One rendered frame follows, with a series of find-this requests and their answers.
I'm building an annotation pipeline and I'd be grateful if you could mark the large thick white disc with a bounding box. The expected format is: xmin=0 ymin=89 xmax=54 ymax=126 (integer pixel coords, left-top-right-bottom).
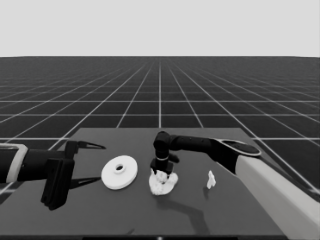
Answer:
xmin=100 ymin=154 xmax=139 ymax=191

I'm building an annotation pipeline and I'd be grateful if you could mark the white round pin carrier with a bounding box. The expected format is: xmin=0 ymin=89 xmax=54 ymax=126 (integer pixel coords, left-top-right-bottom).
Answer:
xmin=148 ymin=168 xmax=179 ymax=197

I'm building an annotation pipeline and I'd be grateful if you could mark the small white T-shaped piece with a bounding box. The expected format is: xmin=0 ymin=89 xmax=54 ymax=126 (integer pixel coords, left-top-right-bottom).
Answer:
xmin=206 ymin=170 xmax=217 ymax=190

